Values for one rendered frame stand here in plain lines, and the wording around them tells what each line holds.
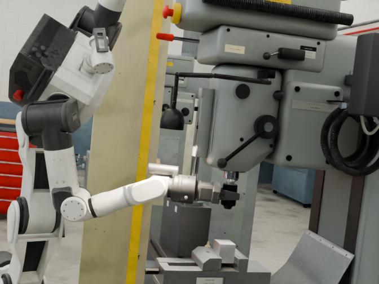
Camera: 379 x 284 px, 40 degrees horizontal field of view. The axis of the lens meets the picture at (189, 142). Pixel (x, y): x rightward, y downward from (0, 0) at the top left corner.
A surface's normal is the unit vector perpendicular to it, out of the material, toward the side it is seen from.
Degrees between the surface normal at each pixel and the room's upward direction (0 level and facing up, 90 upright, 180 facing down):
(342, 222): 90
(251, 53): 90
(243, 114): 90
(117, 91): 90
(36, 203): 81
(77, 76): 57
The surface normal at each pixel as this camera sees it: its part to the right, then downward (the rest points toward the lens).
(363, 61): -0.97, -0.09
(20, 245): 0.54, 0.24
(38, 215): 0.57, -0.05
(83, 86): 0.54, -0.43
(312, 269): -0.81, -0.53
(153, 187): -0.02, 0.04
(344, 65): 0.24, 0.09
